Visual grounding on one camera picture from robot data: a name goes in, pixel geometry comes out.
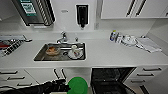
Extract white wide drawer stack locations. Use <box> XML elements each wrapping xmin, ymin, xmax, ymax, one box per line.
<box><xmin>0</xmin><ymin>68</ymin><xmax>39</xmax><ymax>92</ymax></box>

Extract white wall cabinet, three doors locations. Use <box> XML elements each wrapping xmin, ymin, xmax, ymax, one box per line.
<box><xmin>99</xmin><ymin>0</ymin><xmax>168</xmax><ymax>20</ymax></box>

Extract black cabinet door handle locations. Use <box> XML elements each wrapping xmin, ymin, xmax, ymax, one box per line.
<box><xmin>134</xmin><ymin>0</ymin><xmax>147</xmax><ymax>18</ymax></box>
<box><xmin>126</xmin><ymin>0</ymin><xmax>136</xmax><ymax>18</ymax></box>

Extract white cup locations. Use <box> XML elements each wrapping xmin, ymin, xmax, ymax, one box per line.
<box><xmin>71</xmin><ymin>44</ymin><xmax>81</xmax><ymax>58</ymax></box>

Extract large green bowl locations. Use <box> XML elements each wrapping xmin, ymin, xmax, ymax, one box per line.
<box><xmin>66</xmin><ymin>76</ymin><xmax>89</xmax><ymax>94</ymax></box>

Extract small clear bottle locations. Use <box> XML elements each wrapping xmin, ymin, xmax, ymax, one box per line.
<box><xmin>116</xmin><ymin>33</ymin><xmax>123</xmax><ymax>44</ymax></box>

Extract black wall soap dispenser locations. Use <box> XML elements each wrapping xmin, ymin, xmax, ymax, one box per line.
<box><xmin>75</xmin><ymin>3</ymin><xmax>90</xmax><ymax>29</ymax></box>

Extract bowl with orange leftovers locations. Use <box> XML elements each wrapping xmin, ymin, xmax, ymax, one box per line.
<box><xmin>45</xmin><ymin>46</ymin><xmax>61</xmax><ymax>57</ymax></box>

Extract blue dish soap bottle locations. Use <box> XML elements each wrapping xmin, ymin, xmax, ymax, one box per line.
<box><xmin>110</xmin><ymin>29</ymin><xmax>118</xmax><ymax>43</ymax></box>

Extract white wall outlet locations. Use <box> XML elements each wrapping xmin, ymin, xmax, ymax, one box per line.
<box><xmin>94</xmin><ymin>22</ymin><xmax>100</xmax><ymax>30</ymax></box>

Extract stainless steel sink basin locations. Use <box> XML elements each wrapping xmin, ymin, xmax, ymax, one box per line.
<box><xmin>33</xmin><ymin>42</ymin><xmax>87</xmax><ymax>62</ymax></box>

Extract small wall label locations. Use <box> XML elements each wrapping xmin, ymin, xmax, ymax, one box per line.
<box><xmin>60</xmin><ymin>9</ymin><xmax>69</xmax><ymax>14</ymax></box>

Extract chrome sink faucet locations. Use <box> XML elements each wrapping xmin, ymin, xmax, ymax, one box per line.
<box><xmin>55</xmin><ymin>31</ymin><xmax>69</xmax><ymax>44</ymax></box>

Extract steel paper towel dispenser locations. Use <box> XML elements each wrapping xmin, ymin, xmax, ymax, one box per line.
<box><xmin>11</xmin><ymin>0</ymin><xmax>56</xmax><ymax>28</ymax></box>

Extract chrome counter soap pump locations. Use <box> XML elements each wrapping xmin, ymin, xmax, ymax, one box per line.
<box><xmin>74</xmin><ymin>36</ymin><xmax>79</xmax><ymax>43</ymax></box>

